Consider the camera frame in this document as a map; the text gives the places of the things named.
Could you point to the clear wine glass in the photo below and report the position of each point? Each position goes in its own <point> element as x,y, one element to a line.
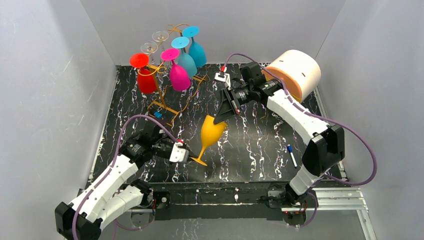
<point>159,37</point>
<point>149,48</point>

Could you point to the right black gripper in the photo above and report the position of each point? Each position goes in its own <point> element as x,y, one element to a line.
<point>232,101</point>

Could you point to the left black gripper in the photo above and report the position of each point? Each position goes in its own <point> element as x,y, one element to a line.
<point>166,155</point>

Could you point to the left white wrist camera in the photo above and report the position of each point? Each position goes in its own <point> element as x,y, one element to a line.
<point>179,153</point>

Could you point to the blue white marker pen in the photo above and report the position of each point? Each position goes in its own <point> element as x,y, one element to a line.
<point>290,151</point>

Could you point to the clear wine glass front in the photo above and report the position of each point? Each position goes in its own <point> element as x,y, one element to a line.
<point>149,48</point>

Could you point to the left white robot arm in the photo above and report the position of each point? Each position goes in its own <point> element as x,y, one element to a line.
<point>96,207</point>

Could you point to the black marble pattern mat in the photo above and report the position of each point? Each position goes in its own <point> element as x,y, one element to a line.
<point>253,147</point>

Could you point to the clear wine glass rear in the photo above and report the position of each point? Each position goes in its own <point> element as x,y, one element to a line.
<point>159,37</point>

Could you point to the teal blue wine glass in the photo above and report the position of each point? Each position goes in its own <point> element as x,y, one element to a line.
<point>196,51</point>

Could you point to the magenta wine glass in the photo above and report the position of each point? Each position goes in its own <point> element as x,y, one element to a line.
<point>178,76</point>

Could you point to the gold wire glass rack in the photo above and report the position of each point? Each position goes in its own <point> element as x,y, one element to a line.
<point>162,69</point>

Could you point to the red wine glass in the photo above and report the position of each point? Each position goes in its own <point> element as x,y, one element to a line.
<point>145,81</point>

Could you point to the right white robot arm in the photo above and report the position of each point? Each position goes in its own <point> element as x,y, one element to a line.
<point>325,144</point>

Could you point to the white cylindrical drawer box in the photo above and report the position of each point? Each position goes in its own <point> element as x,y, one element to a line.
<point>299,71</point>

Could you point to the light blue wine glass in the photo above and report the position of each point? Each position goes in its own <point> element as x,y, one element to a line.
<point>184,59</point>

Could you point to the yellow wine glass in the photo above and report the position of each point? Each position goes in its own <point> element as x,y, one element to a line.
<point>210,134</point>

